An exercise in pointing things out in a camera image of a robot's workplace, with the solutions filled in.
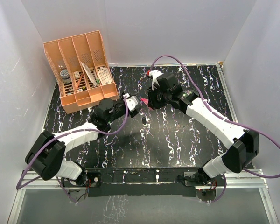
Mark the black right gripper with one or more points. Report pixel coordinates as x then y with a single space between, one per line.
152 102

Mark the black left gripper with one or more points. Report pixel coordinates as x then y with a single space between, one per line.
134 112

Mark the small dark key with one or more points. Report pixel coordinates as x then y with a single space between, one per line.
144 121

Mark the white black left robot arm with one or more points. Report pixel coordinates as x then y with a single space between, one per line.
46 157

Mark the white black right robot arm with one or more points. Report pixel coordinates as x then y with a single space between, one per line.
241 144

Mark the white label packet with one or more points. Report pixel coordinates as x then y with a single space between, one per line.
104 75

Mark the white packet in organizer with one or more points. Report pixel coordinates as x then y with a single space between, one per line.
90 74

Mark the small white card box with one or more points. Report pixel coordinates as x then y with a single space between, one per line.
77 74

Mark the orange plastic file organizer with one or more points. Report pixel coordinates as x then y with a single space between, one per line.
67 53

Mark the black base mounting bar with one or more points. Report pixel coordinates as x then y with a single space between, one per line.
98 182

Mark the round grey tin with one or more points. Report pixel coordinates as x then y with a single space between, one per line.
65 76

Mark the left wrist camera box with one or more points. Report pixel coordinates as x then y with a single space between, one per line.
132 102

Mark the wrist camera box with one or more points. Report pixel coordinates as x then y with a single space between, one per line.
132 102
154 74

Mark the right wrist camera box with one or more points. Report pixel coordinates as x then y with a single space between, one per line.
154 74

